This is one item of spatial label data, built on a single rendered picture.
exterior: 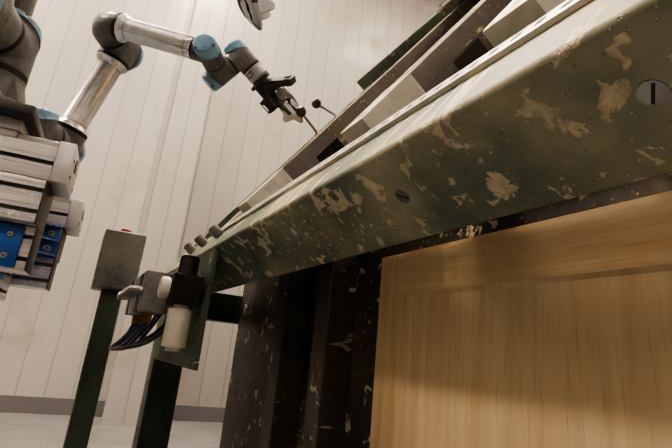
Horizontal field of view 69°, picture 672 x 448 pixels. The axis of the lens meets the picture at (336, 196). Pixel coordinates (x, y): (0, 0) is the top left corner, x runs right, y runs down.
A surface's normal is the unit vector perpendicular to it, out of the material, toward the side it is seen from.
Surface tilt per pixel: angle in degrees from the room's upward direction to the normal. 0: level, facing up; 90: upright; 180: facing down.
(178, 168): 90
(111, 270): 90
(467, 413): 90
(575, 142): 144
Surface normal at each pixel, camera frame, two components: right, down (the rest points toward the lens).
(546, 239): -0.88, -0.23
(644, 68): -0.60, 0.62
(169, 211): 0.42, -0.25
